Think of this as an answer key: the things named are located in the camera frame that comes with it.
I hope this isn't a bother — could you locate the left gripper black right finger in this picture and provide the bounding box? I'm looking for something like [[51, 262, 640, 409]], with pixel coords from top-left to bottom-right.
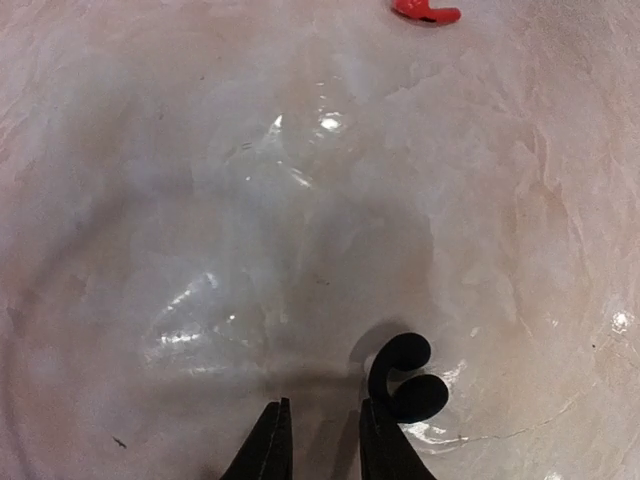
[[359, 398, 436, 480]]

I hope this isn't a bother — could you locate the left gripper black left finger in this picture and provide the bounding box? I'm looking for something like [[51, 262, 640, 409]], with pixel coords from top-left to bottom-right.
[[221, 397, 293, 480]]

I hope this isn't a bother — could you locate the red earbud right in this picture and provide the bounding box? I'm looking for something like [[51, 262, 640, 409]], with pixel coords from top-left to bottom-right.
[[391, 0, 462, 25]]

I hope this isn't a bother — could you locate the black round earbud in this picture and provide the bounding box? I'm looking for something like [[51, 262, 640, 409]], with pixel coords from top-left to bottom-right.
[[367, 332, 449, 424]]

